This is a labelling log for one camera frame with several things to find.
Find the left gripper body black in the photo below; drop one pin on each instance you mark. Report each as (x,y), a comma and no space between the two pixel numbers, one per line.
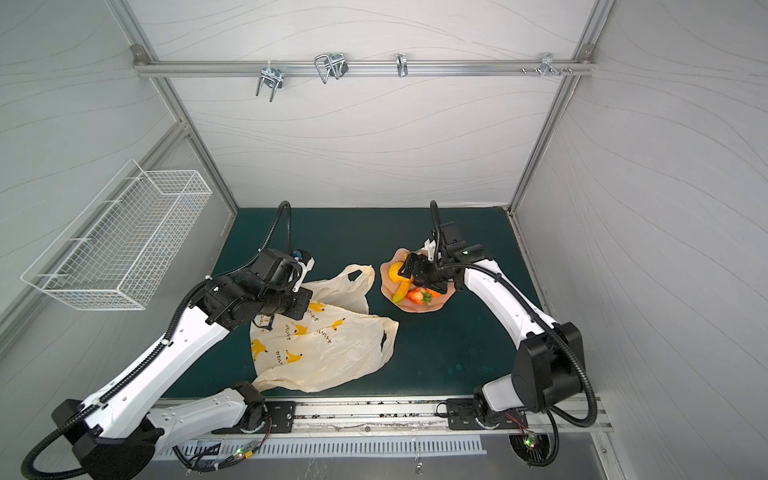
(298,303)

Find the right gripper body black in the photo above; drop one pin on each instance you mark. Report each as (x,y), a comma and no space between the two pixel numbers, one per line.
(422,270)

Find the yellow banana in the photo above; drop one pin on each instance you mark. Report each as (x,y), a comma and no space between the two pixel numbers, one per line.
(401,292)

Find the red strawberry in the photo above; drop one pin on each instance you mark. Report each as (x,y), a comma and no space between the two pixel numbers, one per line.
(418,296)

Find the cream banana print plastic bag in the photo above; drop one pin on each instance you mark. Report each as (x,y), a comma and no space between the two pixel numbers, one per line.
(335,342)

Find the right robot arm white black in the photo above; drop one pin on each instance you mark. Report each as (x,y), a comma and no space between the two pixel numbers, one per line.
(549,373)

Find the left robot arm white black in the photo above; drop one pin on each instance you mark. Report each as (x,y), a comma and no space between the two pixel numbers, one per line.
(116,431)

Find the pink wavy fruit plate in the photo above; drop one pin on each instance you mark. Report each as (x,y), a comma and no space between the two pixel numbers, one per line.
(410,303)

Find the green table mat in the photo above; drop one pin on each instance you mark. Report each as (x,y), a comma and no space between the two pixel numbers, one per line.
(450,352)

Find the metal hook clamp middle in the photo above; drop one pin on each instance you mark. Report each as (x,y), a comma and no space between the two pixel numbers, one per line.
(331,65)

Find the metal hook clamp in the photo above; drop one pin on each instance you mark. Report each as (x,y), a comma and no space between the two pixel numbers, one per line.
(271,80)
(331,65)

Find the metal hook clamp left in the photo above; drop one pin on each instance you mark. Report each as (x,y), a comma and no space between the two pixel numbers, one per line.
(271,80)

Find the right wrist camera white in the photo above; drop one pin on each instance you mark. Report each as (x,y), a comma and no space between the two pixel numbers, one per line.
(430,249)

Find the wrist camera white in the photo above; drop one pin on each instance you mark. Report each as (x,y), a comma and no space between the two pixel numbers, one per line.
(305,263)
(430,249)

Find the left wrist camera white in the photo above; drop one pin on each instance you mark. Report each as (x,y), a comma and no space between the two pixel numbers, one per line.
(305,263)

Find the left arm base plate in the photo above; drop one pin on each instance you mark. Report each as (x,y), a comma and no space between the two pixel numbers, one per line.
(277,416)

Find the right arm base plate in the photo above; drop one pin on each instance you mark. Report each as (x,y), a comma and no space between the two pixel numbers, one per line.
(464,414)

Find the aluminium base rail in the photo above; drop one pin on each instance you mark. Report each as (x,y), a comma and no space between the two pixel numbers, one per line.
(383,416)

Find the white wire basket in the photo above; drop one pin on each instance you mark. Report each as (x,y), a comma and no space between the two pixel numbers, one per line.
(115,253)

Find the metal ring clamp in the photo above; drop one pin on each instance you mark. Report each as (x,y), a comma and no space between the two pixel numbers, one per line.
(401,65)

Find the aluminium crossbar rail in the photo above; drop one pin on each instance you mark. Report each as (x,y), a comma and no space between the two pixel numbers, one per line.
(357,68)

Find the metal bracket clamp right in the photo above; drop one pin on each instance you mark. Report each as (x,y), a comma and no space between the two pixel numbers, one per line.
(547,68)

